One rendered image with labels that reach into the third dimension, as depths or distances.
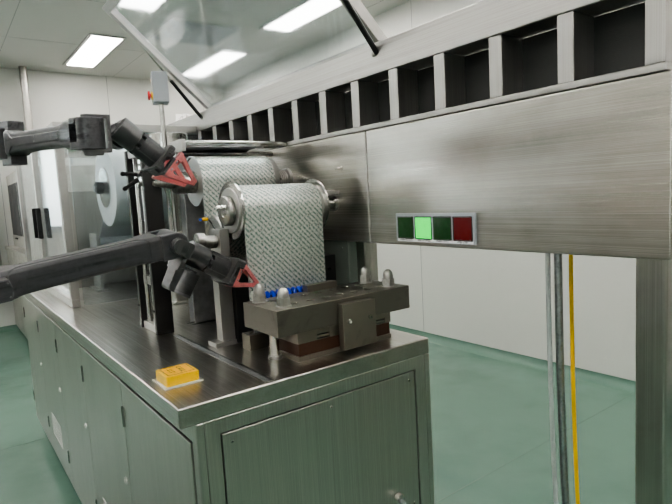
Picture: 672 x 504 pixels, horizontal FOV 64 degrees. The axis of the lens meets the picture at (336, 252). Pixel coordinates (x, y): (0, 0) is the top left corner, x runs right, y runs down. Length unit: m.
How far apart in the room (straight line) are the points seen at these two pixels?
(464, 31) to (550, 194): 0.40
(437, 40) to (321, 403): 0.85
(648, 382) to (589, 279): 2.53
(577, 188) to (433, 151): 0.36
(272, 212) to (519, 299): 2.89
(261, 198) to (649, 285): 0.88
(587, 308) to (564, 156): 2.77
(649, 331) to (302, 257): 0.82
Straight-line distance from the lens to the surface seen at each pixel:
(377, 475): 1.41
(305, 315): 1.23
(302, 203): 1.44
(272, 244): 1.40
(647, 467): 1.33
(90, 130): 1.27
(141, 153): 1.30
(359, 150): 1.49
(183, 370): 1.21
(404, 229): 1.35
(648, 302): 1.22
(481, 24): 1.24
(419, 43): 1.35
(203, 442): 1.12
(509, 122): 1.16
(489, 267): 4.18
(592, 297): 3.78
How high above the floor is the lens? 1.28
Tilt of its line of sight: 6 degrees down
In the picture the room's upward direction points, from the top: 3 degrees counter-clockwise
